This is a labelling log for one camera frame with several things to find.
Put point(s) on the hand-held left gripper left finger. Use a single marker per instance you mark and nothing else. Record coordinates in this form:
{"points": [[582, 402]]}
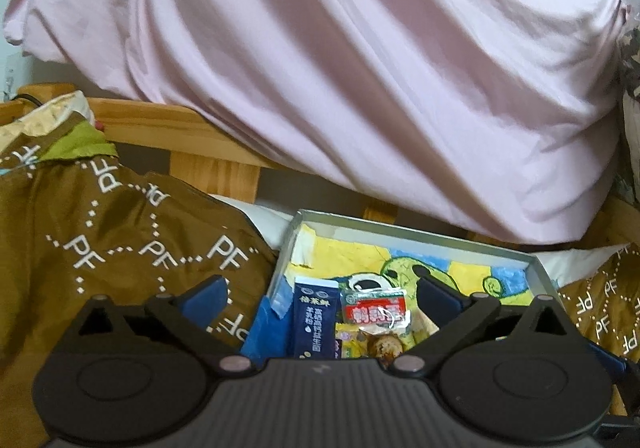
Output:
{"points": [[205, 298]]}

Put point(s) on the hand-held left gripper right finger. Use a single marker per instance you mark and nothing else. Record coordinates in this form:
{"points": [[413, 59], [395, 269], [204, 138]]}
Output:
{"points": [[440, 299]]}

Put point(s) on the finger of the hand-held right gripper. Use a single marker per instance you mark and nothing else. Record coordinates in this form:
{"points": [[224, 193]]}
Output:
{"points": [[611, 363]]}

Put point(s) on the red label quail egg packet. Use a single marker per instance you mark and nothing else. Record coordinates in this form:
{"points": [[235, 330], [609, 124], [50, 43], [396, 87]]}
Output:
{"points": [[372, 311]]}

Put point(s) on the grey shallow box tray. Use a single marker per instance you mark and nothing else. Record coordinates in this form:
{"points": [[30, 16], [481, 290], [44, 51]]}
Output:
{"points": [[400, 235]]}

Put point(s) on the yellow snack bar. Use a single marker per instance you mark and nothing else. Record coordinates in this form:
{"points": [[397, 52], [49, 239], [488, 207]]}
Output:
{"points": [[350, 346]]}

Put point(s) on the navy white powder sachet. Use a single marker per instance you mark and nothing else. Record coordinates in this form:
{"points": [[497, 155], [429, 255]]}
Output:
{"points": [[315, 323]]}

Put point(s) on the brown printed blanket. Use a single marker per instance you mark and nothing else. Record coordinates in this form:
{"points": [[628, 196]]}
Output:
{"points": [[100, 208]]}

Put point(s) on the cream patterned cloth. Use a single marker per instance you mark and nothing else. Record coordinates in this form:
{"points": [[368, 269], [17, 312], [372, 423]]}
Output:
{"points": [[55, 111]]}

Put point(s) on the pink bed sheet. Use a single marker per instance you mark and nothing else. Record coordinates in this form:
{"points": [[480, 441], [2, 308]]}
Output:
{"points": [[325, 78]]}

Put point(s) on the wooden bed frame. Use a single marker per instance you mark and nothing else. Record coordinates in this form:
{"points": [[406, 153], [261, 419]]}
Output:
{"points": [[150, 121]]}

